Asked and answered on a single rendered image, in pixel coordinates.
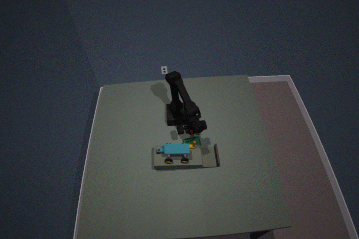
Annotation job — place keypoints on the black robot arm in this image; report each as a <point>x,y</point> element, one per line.
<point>190,108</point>

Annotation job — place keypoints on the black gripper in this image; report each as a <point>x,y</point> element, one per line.
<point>188,127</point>

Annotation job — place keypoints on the yellow wedge with orange handle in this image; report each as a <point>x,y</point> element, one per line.
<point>192,146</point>

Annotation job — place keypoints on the green tray floor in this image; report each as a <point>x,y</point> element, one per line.
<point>190,141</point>

